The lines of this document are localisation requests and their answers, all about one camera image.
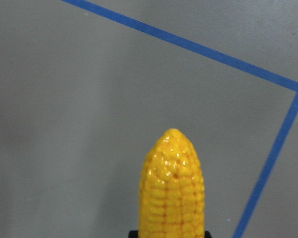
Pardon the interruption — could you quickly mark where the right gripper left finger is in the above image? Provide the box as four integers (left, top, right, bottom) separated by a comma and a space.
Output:
128, 230, 139, 238

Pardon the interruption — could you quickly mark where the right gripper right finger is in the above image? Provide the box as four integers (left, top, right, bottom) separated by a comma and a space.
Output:
204, 231, 211, 238

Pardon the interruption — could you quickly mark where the yellow plastic corn cob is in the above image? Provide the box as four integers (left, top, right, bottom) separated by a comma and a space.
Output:
138, 128, 205, 238

